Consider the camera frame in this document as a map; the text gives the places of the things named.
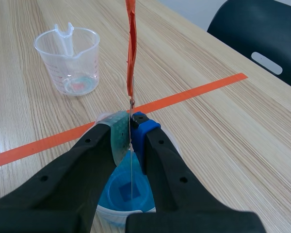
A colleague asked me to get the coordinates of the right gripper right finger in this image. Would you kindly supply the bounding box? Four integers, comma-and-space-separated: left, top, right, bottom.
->
125, 111, 267, 233

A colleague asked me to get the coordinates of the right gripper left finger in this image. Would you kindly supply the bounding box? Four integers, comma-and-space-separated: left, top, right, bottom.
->
0, 110, 132, 233

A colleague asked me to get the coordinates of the grey metal plate orange strip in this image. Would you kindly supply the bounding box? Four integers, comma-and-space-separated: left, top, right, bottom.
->
125, 0, 138, 202

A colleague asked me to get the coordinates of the clear beaker with blue liquid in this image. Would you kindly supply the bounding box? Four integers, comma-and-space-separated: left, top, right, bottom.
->
95, 112, 182, 229

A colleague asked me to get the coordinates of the empty clear plastic beaker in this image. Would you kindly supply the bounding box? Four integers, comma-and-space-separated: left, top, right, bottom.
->
33, 22, 100, 97

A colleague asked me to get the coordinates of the dark blue chair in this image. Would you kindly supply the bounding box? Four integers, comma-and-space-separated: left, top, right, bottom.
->
207, 0, 291, 93

